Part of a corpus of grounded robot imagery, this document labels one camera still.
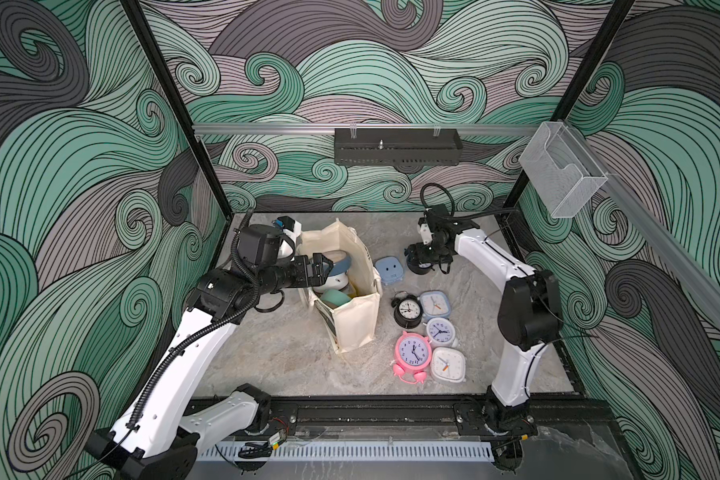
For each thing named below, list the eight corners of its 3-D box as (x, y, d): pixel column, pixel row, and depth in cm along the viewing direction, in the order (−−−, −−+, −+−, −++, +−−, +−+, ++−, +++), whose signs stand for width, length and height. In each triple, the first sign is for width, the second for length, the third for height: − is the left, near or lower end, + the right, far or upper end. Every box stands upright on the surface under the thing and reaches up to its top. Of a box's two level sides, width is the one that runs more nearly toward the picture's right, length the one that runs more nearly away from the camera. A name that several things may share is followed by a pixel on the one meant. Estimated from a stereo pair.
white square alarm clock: (432, 385, 80) (435, 381, 77) (426, 352, 86) (429, 347, 83) (466, 385, 80) (470, 381, 77) (458, 352, 86) (462, 347, 83)
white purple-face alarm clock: (428, 348, 87) (430, 343, 84) (423, 322, 92) (426, 317, 89) (454, 348, 87) (458, 343, 84) (449, 322, 92) (452, 317, 89)
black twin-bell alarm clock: (393, 328, 90) (395, 323, 88) (390, 295, 98) (391, 290, 95) (423, 328, 90) (426, 323, 87) (418, 295, 98) (420, 290, 95)
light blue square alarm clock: (423, 320, 92) (424, 317, 90) (418, 294, 98) (419, 290, 96) (451, 320, 92) (453, 317, 90) (445, 294, 98) (446, 290, 96)
